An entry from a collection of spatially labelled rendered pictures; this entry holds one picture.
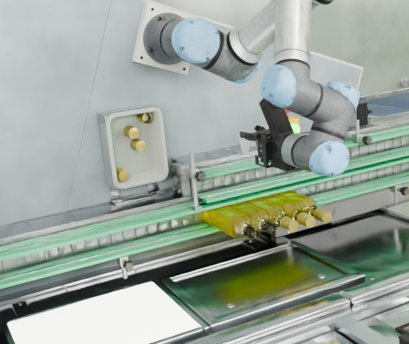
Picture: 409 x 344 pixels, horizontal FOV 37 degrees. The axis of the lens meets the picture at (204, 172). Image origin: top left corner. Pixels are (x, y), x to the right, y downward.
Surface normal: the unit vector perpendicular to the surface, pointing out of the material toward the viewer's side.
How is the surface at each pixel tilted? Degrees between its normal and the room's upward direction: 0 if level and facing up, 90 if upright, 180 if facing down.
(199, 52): 7
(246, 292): 90
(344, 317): 90
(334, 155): 0
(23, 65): 0
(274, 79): 90
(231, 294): 90
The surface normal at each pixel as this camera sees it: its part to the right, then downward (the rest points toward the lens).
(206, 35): 0.34, 0.18
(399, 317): -0.09, -0.96
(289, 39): -0.22, -0.39
